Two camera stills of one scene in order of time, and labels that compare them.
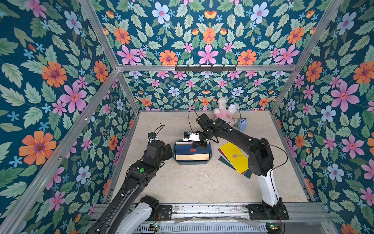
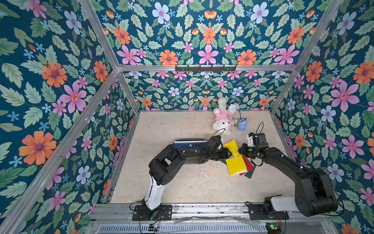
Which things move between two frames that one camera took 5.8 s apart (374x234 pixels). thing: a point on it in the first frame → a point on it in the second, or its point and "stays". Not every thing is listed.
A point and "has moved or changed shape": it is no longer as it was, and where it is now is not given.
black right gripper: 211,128 → 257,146
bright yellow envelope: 236,156 has moved or changed shape
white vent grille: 205,228 stays
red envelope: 220,149 has moved or changed shape
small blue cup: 242,124 stays
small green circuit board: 153,227 stays
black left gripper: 167,151 → 224,155
